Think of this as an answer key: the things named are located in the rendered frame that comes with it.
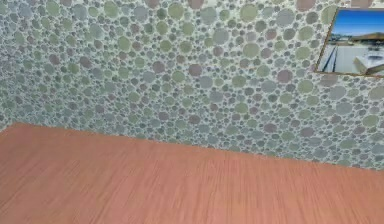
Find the gold framed blue sky picture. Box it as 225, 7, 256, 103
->
313, 6, 384, 79

